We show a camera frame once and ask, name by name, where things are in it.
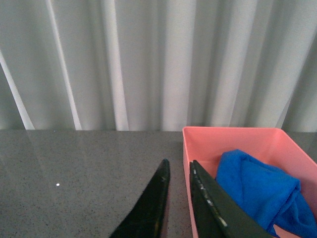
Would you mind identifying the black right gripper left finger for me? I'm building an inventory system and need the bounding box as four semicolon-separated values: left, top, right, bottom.
110;159;170;238

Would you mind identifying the blue microfiber cloth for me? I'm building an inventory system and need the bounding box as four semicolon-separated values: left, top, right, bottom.
215;150;317;238

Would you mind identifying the pink plastic bin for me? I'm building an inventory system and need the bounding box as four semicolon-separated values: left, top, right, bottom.
183;126;317;238

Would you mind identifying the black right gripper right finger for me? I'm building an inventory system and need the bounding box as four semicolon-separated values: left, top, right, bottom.
189;160;272;238

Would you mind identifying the white pleated curtain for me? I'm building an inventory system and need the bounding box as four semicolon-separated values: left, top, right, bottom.
0;0;317;132

